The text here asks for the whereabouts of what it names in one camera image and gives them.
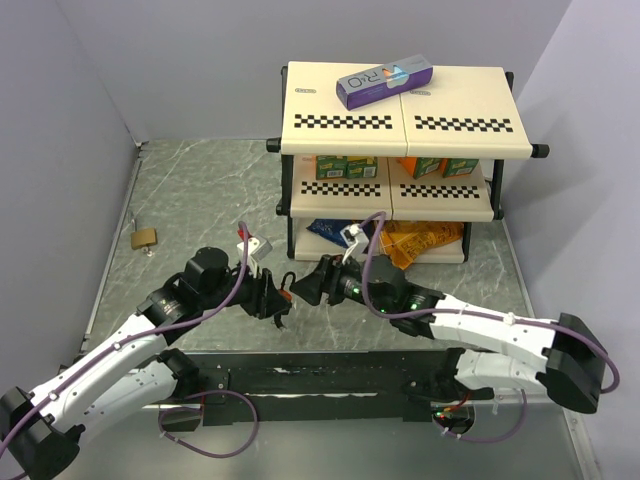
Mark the black-headed key bunch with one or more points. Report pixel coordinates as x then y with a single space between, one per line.
278 320

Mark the small silver key bunch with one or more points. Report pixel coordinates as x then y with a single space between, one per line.
148 251

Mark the purple toothpaste box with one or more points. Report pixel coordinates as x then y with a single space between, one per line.
381 82

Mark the blue snack bag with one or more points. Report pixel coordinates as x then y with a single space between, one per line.
330 230

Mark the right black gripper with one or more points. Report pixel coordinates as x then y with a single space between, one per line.
326 277

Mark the green box right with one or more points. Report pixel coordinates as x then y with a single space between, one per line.
457 167

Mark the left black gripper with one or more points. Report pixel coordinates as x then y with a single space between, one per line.
264 299

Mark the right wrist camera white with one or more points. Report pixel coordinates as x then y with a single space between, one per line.
356 242

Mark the orange snack bag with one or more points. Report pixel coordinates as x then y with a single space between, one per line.
404 241

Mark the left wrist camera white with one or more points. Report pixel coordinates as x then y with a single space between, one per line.
256 248

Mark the green yellow box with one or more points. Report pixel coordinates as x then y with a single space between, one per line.
330 167
361 167

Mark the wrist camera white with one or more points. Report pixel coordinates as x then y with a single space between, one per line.
356 242
256 248

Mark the orange green box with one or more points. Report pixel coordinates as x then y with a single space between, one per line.
418 167

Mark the green yellow box left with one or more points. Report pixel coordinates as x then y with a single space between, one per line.
330 167

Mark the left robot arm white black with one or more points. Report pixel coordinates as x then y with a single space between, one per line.
43 428

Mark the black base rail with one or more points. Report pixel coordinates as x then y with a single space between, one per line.
311 386

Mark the small orange black padlock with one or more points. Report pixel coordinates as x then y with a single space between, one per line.
287 281

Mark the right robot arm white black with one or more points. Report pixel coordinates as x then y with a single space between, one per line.
561 358

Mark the beige three-tier shelf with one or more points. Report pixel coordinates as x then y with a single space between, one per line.
464 112

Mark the brass padlock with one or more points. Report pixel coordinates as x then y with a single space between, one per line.
140 238

